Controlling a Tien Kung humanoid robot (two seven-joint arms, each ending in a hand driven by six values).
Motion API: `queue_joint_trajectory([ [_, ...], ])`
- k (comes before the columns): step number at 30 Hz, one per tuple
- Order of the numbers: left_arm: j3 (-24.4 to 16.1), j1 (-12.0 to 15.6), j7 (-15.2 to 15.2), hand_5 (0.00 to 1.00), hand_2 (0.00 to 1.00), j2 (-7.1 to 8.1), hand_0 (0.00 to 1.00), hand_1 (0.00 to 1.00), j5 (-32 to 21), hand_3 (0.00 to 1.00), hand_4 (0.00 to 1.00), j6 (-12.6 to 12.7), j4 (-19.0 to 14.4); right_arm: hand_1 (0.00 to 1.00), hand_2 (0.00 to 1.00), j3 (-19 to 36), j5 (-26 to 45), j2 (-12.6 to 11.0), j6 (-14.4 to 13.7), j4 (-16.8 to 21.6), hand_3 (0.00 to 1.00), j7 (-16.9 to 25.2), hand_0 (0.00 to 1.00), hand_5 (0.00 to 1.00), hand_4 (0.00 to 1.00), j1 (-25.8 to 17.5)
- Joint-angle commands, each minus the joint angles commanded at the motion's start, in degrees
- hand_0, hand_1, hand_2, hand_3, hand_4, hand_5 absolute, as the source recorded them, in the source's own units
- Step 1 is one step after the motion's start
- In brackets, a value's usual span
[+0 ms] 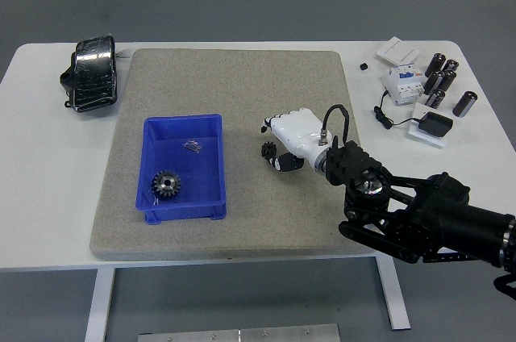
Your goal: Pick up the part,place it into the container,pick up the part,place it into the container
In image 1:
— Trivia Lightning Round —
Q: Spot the large black gear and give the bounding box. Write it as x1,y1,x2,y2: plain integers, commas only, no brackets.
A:
150,170,181,199

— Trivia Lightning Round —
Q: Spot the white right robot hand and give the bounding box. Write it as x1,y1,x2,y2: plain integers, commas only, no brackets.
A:
260,107,334,173

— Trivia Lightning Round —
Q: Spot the blue plastic box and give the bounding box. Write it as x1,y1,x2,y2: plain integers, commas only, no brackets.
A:
135,113,228,225

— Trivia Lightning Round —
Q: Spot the white circuit breaker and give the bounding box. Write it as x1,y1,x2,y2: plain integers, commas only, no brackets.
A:
381,62,427,106

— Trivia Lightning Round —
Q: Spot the black power adapter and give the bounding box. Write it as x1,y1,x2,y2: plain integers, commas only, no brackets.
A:
418,112,454,138

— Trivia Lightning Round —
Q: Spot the black tape-wrapped bundle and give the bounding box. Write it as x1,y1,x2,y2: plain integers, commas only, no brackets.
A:
59,34,120,115

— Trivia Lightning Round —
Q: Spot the grey-brown mat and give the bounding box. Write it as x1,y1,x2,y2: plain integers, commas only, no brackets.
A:
89,48,383,261

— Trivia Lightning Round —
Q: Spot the white table leg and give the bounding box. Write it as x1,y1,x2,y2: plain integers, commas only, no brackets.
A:
372,256,411,331
84,268,117,342

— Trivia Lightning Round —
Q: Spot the grey metal plate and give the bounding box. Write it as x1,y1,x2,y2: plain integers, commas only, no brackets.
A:
138,323,340,342

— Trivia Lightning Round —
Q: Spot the black adapter cord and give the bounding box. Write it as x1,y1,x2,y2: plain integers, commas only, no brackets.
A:
373,90,422,130

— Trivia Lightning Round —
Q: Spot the white wall switch panel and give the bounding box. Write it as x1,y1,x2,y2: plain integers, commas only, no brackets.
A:
377,36,422,65

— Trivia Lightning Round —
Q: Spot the white flat panel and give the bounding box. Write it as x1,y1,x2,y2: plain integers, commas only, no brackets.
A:
407,102,448,148

